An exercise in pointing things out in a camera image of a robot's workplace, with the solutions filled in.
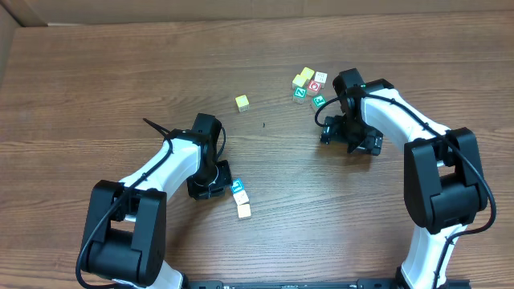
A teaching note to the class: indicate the green Z letter block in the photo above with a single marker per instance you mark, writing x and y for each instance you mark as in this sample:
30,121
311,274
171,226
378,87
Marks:
299,95

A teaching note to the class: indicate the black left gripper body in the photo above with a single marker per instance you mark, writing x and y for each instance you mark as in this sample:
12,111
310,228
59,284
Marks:
214,186

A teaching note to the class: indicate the yellow block cluster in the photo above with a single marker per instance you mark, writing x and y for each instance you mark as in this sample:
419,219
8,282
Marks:
307,73
299,81

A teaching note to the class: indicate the green letter block right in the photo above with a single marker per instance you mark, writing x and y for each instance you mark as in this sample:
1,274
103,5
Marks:
317,102

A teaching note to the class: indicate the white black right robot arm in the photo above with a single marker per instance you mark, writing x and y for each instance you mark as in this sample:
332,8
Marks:
444,192

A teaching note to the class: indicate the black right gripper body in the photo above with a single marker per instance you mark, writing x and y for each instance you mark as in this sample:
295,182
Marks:
352,135

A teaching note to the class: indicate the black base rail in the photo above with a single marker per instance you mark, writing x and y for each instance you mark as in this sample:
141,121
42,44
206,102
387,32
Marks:
289,285

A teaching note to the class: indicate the yellow block left cluster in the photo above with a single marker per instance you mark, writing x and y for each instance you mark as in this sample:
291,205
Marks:
299,81

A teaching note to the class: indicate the blue letter block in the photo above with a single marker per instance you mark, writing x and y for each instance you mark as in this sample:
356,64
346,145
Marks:
237,186

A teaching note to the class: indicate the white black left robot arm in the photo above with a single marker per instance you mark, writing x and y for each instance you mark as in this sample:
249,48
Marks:
124,234

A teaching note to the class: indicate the yellow block top cluster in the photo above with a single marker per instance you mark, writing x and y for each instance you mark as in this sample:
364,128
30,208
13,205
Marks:
307,73

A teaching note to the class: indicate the red letter block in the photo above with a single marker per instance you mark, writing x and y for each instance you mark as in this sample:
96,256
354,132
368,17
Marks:
313,88

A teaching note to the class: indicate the white letter block cluster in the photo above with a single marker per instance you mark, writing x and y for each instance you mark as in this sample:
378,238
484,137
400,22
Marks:
320,78

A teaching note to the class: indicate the white pattern block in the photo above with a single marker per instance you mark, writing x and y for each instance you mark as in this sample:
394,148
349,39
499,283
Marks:
241,197

